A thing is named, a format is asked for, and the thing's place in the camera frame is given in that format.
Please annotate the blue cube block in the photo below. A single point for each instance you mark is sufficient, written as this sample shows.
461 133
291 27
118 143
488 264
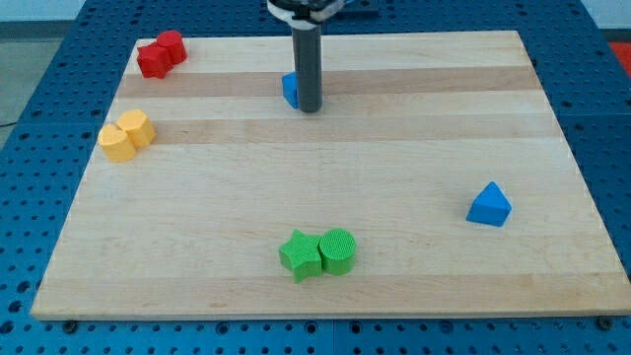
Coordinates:
290 90

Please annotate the red cylinder block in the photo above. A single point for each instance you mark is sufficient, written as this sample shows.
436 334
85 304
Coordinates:
172 41

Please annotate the green star block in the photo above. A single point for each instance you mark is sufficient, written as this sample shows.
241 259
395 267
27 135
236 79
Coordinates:
301 256

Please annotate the green cylinder block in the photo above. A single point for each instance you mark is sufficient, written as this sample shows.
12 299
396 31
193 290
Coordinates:
337 249

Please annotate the red star block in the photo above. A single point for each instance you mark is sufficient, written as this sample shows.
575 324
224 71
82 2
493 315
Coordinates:
154 61

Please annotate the white black robot tool mount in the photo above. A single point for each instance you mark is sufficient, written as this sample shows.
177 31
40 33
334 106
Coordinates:
304 15

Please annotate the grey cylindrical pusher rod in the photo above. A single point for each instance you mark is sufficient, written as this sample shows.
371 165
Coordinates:
307 64

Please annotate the blue triangle block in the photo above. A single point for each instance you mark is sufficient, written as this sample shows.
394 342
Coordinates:
490 207

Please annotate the wooden board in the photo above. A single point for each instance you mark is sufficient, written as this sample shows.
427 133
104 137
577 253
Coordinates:
412 128

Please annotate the yellow hexagon block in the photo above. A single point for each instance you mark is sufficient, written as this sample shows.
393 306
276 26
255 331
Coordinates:
138 126

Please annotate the yellow heart block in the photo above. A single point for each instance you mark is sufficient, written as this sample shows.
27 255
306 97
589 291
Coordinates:
116 144

